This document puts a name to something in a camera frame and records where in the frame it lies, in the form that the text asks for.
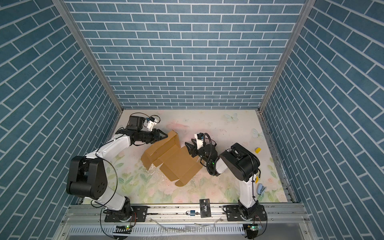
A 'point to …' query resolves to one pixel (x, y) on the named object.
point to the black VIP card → (205, 209)
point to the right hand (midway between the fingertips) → (188, 140)
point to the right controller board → (252, 230)
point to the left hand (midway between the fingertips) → (165, 136)
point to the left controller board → (123, 229)
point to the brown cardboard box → (176, 162)
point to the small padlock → (191, 212)
